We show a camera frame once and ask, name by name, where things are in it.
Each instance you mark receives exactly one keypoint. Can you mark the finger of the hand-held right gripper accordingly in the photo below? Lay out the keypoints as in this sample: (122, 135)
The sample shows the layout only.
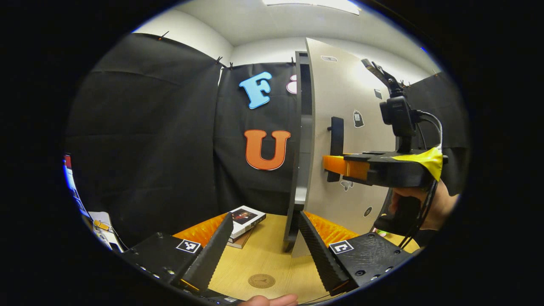
(340, 166)

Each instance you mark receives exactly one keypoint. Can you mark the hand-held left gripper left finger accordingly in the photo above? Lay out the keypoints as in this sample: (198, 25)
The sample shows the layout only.
(212, 255)

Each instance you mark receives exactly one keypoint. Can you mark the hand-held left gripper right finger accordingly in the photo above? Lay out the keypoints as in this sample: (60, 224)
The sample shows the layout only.
(323, 259)

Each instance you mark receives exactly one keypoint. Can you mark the dark grey cabinet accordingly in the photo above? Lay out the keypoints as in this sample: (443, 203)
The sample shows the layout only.
(304, 127)

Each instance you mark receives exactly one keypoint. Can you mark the round brown coaster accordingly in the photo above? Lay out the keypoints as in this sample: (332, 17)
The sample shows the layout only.
(261, 281)

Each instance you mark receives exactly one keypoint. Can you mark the beige cabinet door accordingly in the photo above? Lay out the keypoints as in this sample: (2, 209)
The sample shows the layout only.
(340, 85)

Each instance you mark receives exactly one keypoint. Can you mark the dark thin book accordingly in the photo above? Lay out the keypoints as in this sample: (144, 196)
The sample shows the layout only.
(235, 240)

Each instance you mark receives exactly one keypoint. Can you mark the brown book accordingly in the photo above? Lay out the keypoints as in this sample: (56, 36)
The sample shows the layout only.
(243, 244)

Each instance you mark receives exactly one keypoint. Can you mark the white portrait cover book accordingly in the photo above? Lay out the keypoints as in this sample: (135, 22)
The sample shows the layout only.
(244, 217)

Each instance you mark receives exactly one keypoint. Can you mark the small yellow object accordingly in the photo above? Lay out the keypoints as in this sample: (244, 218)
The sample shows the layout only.
(101, 225)

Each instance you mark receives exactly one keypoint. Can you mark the white paper sheets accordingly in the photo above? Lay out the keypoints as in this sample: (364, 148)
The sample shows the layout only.
(100, 216)

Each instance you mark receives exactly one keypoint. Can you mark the black backdrop cloth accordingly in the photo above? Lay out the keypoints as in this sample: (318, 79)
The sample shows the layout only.
(148, 127)

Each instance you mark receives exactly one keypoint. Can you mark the computer monitor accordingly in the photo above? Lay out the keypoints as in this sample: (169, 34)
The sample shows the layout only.
(70, 182)

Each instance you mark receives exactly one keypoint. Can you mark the ceiling light panel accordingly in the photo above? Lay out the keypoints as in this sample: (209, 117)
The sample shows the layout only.
(314, 4)

